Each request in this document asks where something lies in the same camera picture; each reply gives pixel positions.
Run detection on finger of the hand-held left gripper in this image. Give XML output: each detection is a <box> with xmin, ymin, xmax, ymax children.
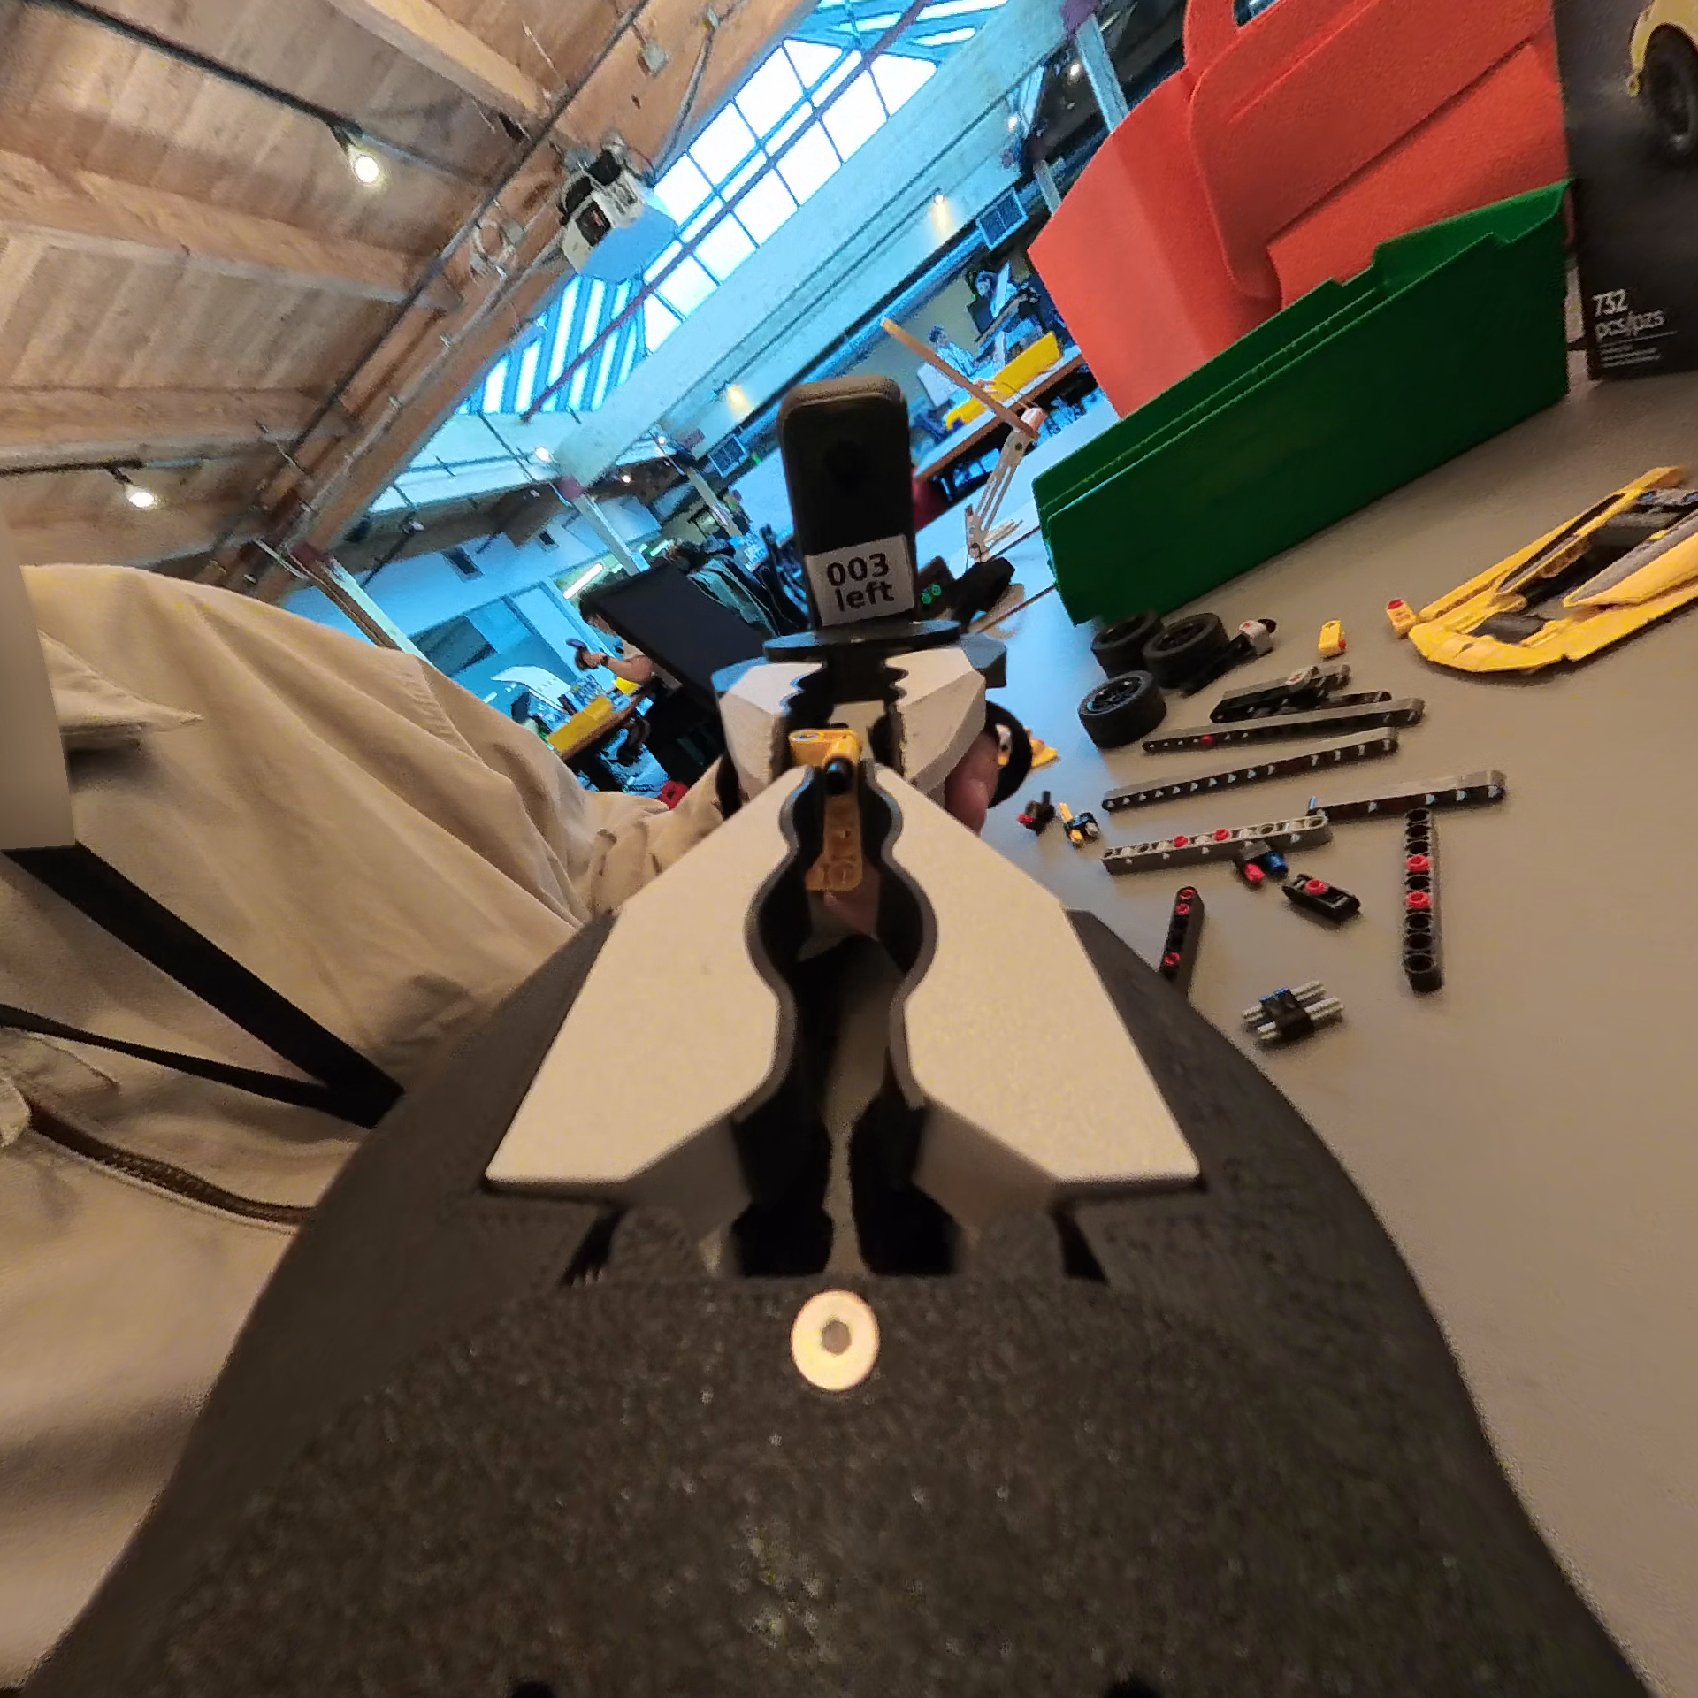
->
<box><xmin>712</xmin><ymin>658</ymin><xmax>814</xmax><ymax>804</ymax></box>
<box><xmin>869</xmin><ymin>651</ymin><xmax>993</xmax><ymax>804</ymax></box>

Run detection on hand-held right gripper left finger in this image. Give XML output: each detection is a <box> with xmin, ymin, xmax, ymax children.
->
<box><xmin>484</xmin><ymin>765</ymin><xmax>834</xmax><ymax>1278</ymax></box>

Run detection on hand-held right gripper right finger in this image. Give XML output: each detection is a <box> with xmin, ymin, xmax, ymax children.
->
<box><xmin>855</xmin><ymin>761</ymin><xmax>1204</xmax><ymax>1278</ymax></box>

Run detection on yellow angled brick piece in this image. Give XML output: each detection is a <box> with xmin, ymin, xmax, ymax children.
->
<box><xmin>788</xmin><ymin>726</ymin><xmax>873</xmax><ymax>893</ymax></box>

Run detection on yellow toy car hood assembly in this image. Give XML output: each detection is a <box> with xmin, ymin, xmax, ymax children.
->
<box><xmin>1386</xmin><ymin>465</ymin><xmax>1698</xmax><ymax>674</ymax></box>

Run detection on person's left forearm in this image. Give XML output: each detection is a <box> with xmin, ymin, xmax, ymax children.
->
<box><xmin>530</xmin><ymin>756</ymin><xmax>731</xmax><ymax>930</ymax></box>

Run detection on grey desk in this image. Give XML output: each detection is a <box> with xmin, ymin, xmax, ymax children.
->
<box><xmin>916</xmin><ymin>357</ymin><xmax>1698</xmax><ymax>1698</ymax></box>

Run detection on black board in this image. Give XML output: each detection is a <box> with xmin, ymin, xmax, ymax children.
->
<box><xmin>585</xmin><ymin>564</ymin><xmax>760</xmax><ymax>787</ymax></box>

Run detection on black box green light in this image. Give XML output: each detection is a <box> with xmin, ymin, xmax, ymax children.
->
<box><xmin>916</xmin><ymin>558</ymin><xmax>1018</xmax><ymax>629</ymax></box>

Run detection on yellow table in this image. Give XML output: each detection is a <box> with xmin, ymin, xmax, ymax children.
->
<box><xmin>945</xmin><ymin>334</ymin><xmax>1066</xmax><ymax>428</ymax></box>

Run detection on black connector white axles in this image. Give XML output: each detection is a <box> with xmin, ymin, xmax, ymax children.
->
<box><xmin>1244</xmin><ymin>983</ymin><xmax>1345</xmax><ymax>1047</ymax></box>

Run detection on light grey beam red pins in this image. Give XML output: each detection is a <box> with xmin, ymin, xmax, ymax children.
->
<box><xmin>1103</xmin><ymin>812</ymin><xmax>1333</xmax><ymax>878</ymax></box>

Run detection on skylight window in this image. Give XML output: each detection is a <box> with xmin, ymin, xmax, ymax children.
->
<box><xmin>465</xmin><ymin>0</ymin><xmax>1010</xmax><ymax>439</ymax></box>

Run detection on long dark grey beam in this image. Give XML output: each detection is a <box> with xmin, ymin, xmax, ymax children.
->
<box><xmin>1103</xmin><ymin>730</ymin><xmax>1401</xmax><ymax>814</ymax></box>
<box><xmin>1144</xmin><ymin>699</ymin><xmax>1425</xmax><ymax>756</ymax></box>

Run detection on black beam assembly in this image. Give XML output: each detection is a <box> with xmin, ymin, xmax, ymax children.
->
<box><xmin>1209</xmin><ymin>666</ymin><xmax>1393</xmax><ymax>723</ymax></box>

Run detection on ceiling mounted device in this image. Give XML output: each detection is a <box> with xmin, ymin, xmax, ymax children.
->
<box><xmin>554</xmin><ymin>145</ymin><xmax>651</xmax><ymax>273</ymax></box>

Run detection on person's beige jacket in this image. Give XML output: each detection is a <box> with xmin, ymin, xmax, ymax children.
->
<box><xmin>0</xmin><ymin>564</ymin><xmax>729</xmax><ymax>1698</ymax></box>

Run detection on red plastic bin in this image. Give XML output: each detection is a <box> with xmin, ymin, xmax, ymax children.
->
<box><xmin>1026</xmin><ymin>0</ymin><xmax>1573</xmax><ymax>418</ymax></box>

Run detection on green plastic bin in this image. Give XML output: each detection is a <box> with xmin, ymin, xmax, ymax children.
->
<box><xmin>1032</xmin><ymin>183</ymin><xmax>1573</xmax><ymax>624</ymax></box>

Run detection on dark toy car box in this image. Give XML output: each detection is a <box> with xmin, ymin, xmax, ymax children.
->
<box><xmin>1552</xmin><ymin>0</ymin><xmax>1698</xmax><ymax>384</ymax></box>

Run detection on black lanyard strap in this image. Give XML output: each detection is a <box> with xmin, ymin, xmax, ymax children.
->
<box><xmin>0</xmin><ymin>846</ymin><xmax>406</xmax><ymax>1131</ymax></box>

